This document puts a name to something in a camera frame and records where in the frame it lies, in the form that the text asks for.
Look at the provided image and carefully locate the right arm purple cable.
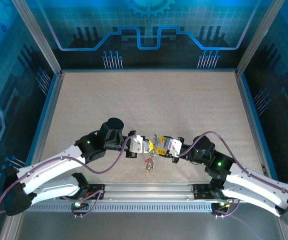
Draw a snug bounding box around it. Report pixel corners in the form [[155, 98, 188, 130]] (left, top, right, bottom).
[[178, 131, 288, 240]]

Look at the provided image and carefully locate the aluminium frame post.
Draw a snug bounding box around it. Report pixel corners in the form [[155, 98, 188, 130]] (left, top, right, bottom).
[[10, 0, 64, 76], [235, 0, 286, 76]]

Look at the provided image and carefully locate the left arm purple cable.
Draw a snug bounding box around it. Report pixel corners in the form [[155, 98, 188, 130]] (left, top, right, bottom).
[[0, 135, 137, 219]]

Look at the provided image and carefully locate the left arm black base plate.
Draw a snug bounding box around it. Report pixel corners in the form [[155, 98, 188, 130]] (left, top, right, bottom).
[[85, 183, 106, 201]]

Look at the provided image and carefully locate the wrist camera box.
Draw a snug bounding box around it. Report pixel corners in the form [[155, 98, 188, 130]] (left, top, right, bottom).
[[129, 134, 149, 154], [164, 138, 184, 158]]

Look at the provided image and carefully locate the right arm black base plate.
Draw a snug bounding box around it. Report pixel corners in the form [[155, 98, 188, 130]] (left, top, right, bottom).
[[191, 183, 224, 201]]

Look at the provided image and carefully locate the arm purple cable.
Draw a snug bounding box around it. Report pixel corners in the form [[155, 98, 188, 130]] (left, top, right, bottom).
[[178, 131, 288, 240], [0, 135, 137, 219]]

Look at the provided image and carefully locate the large metal keyring bundle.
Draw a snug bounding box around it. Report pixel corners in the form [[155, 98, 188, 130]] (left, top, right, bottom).
[[143, 133, 161, 177]]

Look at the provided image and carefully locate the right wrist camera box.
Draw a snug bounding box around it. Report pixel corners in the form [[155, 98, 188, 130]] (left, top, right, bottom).
[[164, 138, 184, 158]]

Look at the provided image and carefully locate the grey slotted cable duct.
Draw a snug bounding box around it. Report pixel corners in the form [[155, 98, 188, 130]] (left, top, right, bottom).
[[23, 202, 214, 214]]

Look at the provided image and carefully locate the black connector block with LEDs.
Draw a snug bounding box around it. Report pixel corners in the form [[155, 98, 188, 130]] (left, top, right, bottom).
[[71, 198, 89, 212], [211, 201, 231, 213]]

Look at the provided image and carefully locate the grey metal tray plate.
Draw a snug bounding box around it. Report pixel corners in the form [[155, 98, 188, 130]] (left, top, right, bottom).
[[0, 194, 288, 240]]

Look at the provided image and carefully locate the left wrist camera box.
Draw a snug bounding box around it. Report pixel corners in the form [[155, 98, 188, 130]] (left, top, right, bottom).
[[129, 134, 149, 154]]

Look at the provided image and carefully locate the blue edged side rail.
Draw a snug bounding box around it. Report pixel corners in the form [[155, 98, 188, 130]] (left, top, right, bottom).
[[234, 71, 279, 183], [25, 71, 66, 183]]

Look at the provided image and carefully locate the aluminium mounting rail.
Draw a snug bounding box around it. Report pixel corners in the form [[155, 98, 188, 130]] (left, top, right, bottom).
[[13, 181, 286, 204]]

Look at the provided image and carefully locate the aluminium table edge rail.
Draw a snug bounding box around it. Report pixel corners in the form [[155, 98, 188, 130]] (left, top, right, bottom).
[[61, 67, 237, 74]]

